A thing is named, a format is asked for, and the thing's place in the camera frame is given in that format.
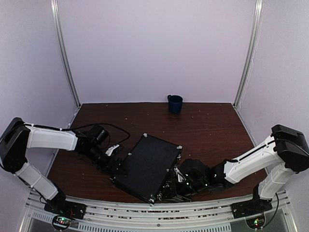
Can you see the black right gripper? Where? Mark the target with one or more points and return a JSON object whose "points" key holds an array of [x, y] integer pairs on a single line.
{"points": [[174, 191]]}

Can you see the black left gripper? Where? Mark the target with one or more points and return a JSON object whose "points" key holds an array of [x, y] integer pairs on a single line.
{"points": [[109, 167]]}

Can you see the black poker set case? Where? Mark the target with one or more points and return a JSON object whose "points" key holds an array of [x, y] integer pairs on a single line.
{"points": [[147, 168]]}

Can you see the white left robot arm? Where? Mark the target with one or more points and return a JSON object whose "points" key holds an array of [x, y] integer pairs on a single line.
{"points": [[22, 142]]}

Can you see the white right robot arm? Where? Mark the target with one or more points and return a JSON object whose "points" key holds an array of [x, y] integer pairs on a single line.
{"points": [[285, 147]]}

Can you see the dark blue mug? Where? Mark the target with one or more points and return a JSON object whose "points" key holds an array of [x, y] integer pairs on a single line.
{"points": [[175, 103]]}

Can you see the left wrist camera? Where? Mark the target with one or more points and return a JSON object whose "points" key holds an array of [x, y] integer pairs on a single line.
{"points": [[97, 135]]}

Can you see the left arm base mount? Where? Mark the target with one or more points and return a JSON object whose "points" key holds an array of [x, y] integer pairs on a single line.
{"points": [[66, 212]]}

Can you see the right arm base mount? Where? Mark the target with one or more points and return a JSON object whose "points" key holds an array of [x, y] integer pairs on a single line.
{"points": [[253, 210]]}

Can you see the right aluminium frame post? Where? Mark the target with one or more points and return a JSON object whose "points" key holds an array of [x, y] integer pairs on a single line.
{"points": [[257, 18]]}

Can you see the aluminium frame post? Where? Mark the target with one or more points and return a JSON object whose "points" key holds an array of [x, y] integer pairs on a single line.
{"points": [[63, 52], [257, 18]]}

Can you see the left aluminium frame post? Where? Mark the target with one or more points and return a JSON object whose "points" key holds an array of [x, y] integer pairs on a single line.
{"points": [[63, 52]]}

